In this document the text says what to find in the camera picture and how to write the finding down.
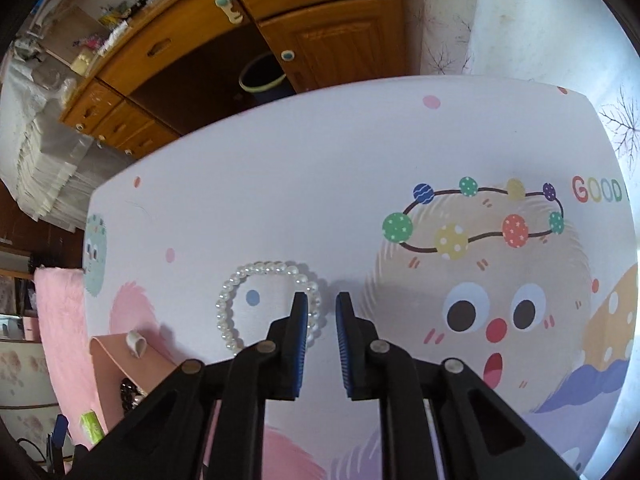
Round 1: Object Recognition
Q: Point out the pink plastic tray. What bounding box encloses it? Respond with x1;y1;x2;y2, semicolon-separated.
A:
89;330;176;432

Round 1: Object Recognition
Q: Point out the white pearl bracelet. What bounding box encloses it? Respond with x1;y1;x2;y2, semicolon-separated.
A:
214;260;322;354

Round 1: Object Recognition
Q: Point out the green tissue packet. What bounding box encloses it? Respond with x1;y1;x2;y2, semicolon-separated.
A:
80;411;105;445

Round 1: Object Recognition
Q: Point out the pink fleece blanket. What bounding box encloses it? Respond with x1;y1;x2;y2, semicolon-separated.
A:
34;268;100;448

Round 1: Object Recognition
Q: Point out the cartoon printed tablecloth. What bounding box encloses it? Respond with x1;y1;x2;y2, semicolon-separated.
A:
84;76;638;479

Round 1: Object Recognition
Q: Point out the white lace cover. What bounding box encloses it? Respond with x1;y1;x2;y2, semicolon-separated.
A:
1;51;134;232

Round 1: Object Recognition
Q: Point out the cream ceramic mug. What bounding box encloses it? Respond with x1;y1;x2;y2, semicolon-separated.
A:
70;48;99;77

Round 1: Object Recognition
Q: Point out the wooden desk with drawers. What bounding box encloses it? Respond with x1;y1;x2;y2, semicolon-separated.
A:
60;0;408;158

